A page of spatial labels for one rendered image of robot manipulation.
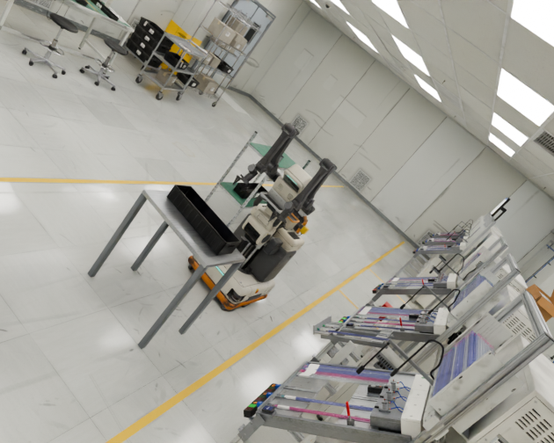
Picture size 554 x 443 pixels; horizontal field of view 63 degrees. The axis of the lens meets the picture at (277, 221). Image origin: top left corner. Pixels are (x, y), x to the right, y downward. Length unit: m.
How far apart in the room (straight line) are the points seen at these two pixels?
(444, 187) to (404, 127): 1.84
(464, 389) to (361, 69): 11.39
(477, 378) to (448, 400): 0.15
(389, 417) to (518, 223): 10.29
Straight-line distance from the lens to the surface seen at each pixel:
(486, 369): 1.95
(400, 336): 3.49
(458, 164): 12.13
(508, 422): 2.04
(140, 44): 9.11
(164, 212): 3.00
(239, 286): 3.93
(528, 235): 12.20
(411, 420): 2.10
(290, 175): 3.62
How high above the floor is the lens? 2.13
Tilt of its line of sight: 19 degrees down
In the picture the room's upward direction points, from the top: 39 degrees clockwise
